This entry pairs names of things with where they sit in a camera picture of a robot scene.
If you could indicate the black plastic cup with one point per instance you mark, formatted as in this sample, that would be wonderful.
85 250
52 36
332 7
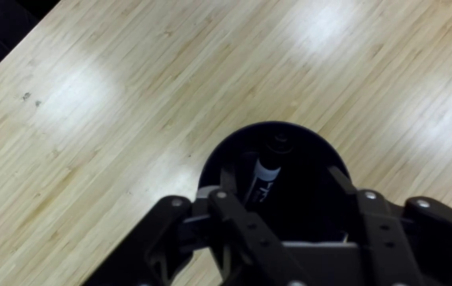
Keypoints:
300 160

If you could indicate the black marker with white label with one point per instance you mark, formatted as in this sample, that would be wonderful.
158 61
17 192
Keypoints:
262 184

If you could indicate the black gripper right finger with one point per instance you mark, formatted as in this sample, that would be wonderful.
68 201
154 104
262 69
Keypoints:
386 239

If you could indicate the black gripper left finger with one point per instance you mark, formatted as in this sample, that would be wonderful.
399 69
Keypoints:
236 233

